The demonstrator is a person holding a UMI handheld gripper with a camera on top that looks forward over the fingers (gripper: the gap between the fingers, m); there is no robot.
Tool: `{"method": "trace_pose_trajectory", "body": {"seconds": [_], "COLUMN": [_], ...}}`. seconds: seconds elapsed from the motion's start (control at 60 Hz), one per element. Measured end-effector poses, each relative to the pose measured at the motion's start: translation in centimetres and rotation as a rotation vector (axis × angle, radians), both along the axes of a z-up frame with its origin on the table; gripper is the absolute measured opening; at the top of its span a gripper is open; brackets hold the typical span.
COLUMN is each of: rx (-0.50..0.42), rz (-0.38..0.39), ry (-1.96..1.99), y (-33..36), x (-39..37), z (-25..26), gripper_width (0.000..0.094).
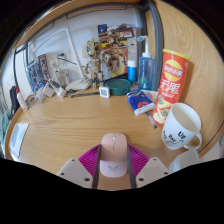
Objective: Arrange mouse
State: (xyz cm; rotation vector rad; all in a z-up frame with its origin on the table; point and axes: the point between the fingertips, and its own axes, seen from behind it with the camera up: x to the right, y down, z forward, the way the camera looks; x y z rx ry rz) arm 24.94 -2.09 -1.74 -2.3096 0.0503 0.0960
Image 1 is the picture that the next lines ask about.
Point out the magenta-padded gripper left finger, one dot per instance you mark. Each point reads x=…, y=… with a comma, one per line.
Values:
x=75, y=171

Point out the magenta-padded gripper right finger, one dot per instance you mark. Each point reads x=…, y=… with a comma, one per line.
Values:
x=151, y=171

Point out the pink computer mouse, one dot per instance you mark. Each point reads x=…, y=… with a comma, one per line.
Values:
x=113, y=155

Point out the clear plastic cup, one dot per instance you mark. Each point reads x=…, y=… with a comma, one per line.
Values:
x=185, y=161

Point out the dark pen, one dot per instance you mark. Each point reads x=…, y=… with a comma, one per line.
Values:
x=151, y=120

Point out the white mug with black print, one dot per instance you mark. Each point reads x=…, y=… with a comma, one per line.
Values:
x=180, y=128

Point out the blue tissue pack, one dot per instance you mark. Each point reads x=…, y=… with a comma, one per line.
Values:
x=140, y=101

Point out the black ruler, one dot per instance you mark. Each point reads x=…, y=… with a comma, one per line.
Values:
x=85, y=94

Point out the white power strip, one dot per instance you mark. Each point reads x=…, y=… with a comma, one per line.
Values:
x=59, y=89

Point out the small white desk clock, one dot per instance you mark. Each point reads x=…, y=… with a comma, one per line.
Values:
x=104, y=92

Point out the white charger block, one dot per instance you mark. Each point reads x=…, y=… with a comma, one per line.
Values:
x=48, y=90

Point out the white desk lamp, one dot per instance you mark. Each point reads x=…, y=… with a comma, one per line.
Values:
x=78, y=85

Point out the red and yellow chips can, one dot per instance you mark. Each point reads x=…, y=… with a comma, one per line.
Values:
x=171, y=83

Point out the green round container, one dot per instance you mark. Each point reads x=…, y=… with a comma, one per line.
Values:
x=118, y=87

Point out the blue spray bottle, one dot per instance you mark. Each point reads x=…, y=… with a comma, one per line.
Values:
x=146, y=71

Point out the blue tube with white cap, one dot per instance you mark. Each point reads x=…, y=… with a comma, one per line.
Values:
x=132, y=73

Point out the blue robot model box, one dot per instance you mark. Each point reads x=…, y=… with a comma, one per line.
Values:
x=36, y=73

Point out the colourful poster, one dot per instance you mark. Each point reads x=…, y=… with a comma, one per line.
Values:
x=128, y=36

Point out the grey metal frame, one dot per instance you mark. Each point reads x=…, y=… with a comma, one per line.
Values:
x=156, y=40

